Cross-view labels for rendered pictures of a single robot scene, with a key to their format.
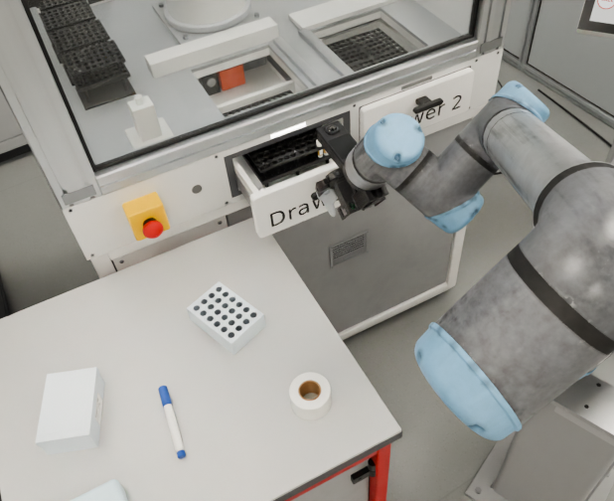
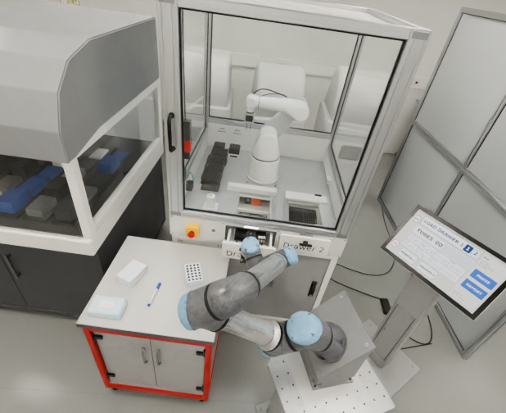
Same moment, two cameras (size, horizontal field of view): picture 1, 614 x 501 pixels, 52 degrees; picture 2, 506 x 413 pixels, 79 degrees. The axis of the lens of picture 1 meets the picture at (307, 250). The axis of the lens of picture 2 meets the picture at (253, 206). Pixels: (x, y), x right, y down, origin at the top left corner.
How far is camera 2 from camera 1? 0.63 m
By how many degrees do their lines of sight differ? 20
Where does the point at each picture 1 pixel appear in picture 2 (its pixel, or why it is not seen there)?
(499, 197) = (359, 303)
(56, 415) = (126, 271)
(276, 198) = (230, 246)
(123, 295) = (173, 250)
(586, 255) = (217, 288)
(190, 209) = (209, 235)
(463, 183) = not seen: hidden behind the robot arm
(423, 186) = (250, 263)
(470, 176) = not seen: hidden behind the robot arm
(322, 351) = not seen: hidden behind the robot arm
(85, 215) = (175, 220)
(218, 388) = (174, 293)
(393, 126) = (250, 240)
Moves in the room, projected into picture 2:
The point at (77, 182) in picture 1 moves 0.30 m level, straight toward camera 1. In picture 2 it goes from (177, 209) to (161, 247)
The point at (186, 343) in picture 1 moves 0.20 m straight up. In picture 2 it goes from (177, 274) to (175, 248)
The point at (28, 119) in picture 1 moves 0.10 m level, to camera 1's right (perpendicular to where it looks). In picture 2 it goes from (170, 186) to (186, 192)
